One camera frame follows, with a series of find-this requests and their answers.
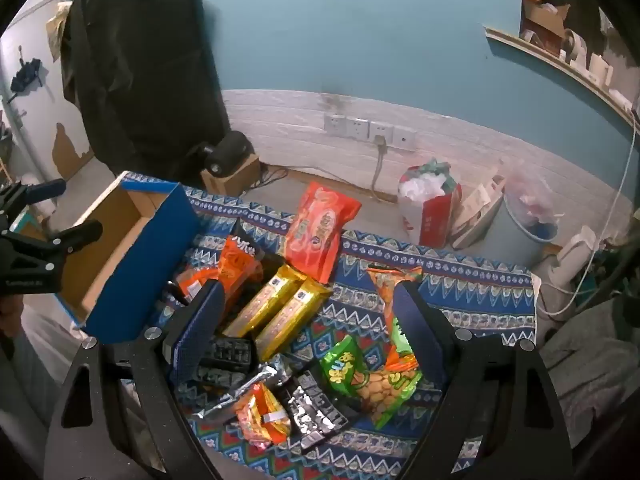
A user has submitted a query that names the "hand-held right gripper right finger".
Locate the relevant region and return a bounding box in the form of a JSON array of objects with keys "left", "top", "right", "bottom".
[{"left": 394, "top": 282, "right": 572, "bottom": 480}]

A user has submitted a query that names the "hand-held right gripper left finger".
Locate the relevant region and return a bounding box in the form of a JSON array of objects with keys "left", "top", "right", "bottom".
[{"left": 45, "top": 282, "right": 227, "bottom": 480}]

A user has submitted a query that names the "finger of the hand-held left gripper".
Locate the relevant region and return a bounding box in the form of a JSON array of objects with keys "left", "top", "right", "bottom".
[
  {"left": 4, "top": 221, "right": 104, "bottom": 257},
  {"left": 0, "top": 178, "right": 67, "bottom": 217}
]

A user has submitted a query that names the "small orange snack packet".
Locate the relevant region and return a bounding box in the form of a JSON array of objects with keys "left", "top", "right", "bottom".
[{"left": 175, "top": 267, "right": 221, "bottom": 302}]

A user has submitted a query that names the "orange and green snack bag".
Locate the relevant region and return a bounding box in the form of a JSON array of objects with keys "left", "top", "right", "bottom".
[{"left": 367, "top": 265, "right": 425, "bottom": 361}]

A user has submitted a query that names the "gold biscuit packet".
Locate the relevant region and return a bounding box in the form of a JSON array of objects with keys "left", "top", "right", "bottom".
[
  {"left": 256, "top": 280, "right": 333, "bottom": 361},
  {"left": 222, "top": 265, "right": 307, "bottom": 338}
]

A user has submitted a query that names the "green peanut snack bag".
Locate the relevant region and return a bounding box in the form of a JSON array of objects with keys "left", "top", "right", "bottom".
[{"left": 320, "top": 335, "right": 423, "bottom": 431}]

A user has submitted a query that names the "orange and black snack bag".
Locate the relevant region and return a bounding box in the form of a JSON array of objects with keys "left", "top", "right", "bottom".
[{"left": 220, "top": 235, "right": 266, "bottom": 306}]

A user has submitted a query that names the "blue cardboard box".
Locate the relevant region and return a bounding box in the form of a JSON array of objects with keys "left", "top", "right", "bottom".
[{"left": 57, "top": 180, "right": 203, "bottom": 343}]

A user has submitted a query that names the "orange yellow snack bag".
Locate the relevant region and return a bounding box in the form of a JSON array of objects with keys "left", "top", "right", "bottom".
[{"left": 236, "top": 382, "right": 293, "bottom": 448}]

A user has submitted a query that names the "black and silver snack packet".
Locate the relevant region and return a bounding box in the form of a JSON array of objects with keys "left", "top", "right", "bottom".
[{"left": 286, "top": 371, "right": 352, "bottom": 453}]

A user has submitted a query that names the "large orange biscuit packet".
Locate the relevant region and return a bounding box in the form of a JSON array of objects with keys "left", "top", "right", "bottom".
[{"left": 284, "top": 181, "right": 362, "bottom": 283}]

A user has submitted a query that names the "white door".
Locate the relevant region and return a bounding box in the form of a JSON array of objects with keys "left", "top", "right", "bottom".
[{"left": 0, "top": 2, "right": 96, "bottom": 196}]

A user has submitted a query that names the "patterned blue blanket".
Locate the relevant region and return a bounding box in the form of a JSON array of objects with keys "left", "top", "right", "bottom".
[{"left": 120, "top": 170, "right": 538, "bottom": 480}]

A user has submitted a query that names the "black folded umbrella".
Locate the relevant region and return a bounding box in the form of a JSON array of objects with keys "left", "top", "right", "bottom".
[{"left": 9, "top": 57, "right": 43, "bottom": 103}]

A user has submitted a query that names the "red and white bag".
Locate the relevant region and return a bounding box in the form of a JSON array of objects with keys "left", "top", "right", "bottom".
[{"left": 397, "top": 159, "right": 463, "bottom": 248}]

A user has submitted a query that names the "light blue bin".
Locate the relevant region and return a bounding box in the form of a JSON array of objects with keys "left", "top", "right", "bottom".
[{"left": 502, "top": 187, "right": 558, "bottom": 266}]

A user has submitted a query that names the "white paper packaging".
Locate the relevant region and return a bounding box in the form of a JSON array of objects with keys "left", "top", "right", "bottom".
[{"left": 452, "top": 160, "right": 506, "bottom": 251}]

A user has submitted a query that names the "black cloth cover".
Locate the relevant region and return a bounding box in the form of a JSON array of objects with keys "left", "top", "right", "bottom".
[{"left": 60, "top": 0, "right": 231, "bottom": 181}]

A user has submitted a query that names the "black cylindrical device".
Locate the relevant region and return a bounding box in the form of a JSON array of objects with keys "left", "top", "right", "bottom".
[{"left": 205, "top": 131, "right": 251, "bottom": 177}]

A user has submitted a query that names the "clear plastic bin liner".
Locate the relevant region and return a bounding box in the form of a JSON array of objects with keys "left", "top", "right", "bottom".
[{"left": 505, "top": 165, "right": 557, "bottom": 223}]

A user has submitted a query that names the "grey cloth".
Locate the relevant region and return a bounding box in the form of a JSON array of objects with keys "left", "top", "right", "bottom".
[{"left": 540, "top": 280, "right": 640, "bottom": 461}]

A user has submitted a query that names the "open cardboard box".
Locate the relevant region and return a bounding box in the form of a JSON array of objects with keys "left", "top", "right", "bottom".
[{"left": 520, "top": 0, "right": 572, "bottom": 56}]

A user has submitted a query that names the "grey plug cable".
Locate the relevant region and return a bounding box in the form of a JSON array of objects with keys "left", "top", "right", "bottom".
[{"left": 371, "top": 135, "right": 397, "bottom": 203}]

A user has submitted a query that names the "black floor cable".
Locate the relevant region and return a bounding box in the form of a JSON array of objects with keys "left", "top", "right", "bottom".
[{"left": 240, "top": 165, "right": 291, "bottom": 193}]

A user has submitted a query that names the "white cable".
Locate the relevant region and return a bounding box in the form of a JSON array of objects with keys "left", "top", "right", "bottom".
[{"left": 537, "top": 110, "right": 640, "bottom": 318}]

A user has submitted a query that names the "wooden wall shelf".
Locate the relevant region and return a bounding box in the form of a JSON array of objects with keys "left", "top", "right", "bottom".
[{"left": 482, "top": 25, "right": 640, "bottom": 126}]

